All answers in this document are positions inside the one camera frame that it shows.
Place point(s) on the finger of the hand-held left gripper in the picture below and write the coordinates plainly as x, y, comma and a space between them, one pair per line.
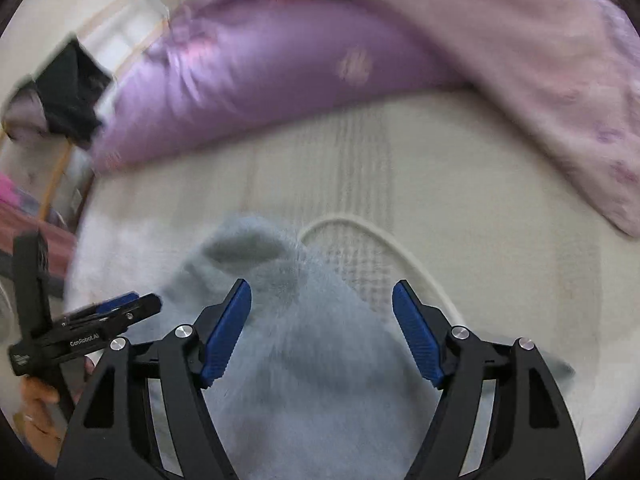
116, 301
142, 307

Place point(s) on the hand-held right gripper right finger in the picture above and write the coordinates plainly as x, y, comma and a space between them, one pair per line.
417, 332

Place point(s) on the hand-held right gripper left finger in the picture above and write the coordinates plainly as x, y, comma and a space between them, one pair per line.
227, 330

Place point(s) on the light blue fluffy sweater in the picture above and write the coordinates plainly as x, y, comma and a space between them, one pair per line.
320, 360

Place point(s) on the wooden clothes rack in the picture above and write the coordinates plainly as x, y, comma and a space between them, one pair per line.
55, 175

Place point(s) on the person's left hand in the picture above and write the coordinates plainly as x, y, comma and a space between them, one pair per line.
36, 394

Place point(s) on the dark red cloth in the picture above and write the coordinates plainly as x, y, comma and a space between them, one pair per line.
35, 232

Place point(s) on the pink cloth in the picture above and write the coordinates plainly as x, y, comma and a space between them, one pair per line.
10, 190

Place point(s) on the cream bed sheet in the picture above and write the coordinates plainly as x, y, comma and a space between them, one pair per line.
500, 240

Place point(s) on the black hanging garment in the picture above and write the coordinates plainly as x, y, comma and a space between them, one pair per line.
70, 90

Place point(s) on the purple pillow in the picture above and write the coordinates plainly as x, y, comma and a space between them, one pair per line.
260, 70

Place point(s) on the pink floral blanket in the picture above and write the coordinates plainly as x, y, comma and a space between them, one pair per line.
530, 60

